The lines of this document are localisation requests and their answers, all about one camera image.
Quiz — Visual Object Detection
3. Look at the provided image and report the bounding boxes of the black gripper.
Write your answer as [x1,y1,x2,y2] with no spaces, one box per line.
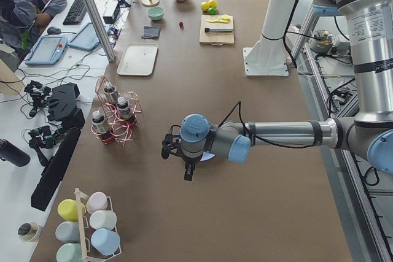
[181,148,201,181]

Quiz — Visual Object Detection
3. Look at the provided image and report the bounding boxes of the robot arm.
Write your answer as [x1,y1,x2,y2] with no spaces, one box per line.
[179,0,392,180]

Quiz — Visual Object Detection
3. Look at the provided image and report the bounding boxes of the lower whole lemon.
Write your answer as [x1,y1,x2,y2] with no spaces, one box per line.
[200,2,210,12]

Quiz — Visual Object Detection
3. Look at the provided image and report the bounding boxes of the whole lemon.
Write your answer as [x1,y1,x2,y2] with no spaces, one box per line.
[200,2,210,12]
[208,0,218,9]

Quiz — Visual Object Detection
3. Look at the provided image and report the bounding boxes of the upper whole lemon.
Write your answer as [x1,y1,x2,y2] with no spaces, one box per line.
[208,0,218,9]

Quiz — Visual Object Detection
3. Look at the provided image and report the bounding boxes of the green lime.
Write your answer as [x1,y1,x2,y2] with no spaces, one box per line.
[208,7,216,15]

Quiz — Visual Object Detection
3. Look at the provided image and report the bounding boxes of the lower lemon slice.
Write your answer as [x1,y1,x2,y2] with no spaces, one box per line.
[221,14,230,22]

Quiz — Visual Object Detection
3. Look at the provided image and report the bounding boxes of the mint green bowl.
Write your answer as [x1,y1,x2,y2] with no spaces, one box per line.
[147,6,165,21]

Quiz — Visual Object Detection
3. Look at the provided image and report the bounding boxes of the yellow plastic knife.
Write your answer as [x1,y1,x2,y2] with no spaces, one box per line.
[205,18,229,23]

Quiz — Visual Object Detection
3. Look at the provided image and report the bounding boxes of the steel muddler black tip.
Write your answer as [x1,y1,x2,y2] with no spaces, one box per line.
[204,27,234,33]

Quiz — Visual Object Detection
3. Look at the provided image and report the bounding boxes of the wooden cutting board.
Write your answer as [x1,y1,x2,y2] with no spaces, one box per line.
[199,14,235,45]

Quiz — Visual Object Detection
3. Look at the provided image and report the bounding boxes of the grey folded cloth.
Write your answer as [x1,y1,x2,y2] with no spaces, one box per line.
[141,26,161,39]

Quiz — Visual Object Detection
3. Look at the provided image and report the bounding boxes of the right back drink bottle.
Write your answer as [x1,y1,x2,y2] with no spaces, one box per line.
[117,96,132,120]

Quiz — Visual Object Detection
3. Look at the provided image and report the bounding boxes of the drink bottle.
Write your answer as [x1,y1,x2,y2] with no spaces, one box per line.
[117,96,132,120]
[104,82,117,103]
[92,110,110,134]

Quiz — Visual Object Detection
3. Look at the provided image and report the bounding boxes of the white cup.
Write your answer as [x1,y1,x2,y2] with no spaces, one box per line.
[90,210,117,230]

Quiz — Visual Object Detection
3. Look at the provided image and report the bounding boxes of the pink cup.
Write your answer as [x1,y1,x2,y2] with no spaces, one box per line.
[86,191,107,214]

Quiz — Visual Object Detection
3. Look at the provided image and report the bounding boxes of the front drink bottle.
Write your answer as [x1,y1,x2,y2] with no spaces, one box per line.
[92,110,110,134]

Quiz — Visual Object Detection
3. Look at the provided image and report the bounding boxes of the cream rabbit tray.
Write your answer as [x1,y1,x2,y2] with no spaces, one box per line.
[117,42,158,77]

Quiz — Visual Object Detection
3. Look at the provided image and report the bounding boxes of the light blue cup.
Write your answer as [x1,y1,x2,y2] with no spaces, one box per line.
[91,228,120,256]

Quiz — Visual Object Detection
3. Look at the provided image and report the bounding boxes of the left back drink bottle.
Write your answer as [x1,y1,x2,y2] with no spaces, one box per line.
[104,82,117,103]

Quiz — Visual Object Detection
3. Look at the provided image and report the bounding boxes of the black keyboard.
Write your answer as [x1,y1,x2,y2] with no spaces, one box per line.
[63,0,87,25]

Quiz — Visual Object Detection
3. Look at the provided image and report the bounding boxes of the blue teach pendant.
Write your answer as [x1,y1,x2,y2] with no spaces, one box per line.
[68,22,100,51]
[25,36,68,66]

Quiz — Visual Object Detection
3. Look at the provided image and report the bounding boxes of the yellow cup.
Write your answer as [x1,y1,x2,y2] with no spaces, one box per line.
[57,199,78,222]

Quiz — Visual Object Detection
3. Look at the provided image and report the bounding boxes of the grey cup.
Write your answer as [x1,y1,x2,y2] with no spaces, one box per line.
[55,221,80,243]

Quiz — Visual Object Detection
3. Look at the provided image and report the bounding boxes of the mint cup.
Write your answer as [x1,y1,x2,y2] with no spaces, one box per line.
[56,243,82,262]

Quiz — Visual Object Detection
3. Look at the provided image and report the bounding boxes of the seated person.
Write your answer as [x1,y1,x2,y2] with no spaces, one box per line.
[1,0,67,59]

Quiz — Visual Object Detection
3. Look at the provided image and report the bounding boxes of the black water bottle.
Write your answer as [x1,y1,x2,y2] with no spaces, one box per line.
[1,139,30,167]

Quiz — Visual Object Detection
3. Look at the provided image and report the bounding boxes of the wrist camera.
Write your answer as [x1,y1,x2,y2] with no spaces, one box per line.
[161,133,182,160]

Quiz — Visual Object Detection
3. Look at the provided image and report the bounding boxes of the copper wire bottle rack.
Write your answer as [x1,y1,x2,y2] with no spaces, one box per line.
[90,75,142,145]

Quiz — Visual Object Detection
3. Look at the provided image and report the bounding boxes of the white wire cup rack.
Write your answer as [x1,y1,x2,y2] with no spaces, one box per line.
[74,188,122,261]

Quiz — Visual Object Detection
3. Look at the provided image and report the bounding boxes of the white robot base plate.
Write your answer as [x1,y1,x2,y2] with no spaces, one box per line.
[243,47,289,77]

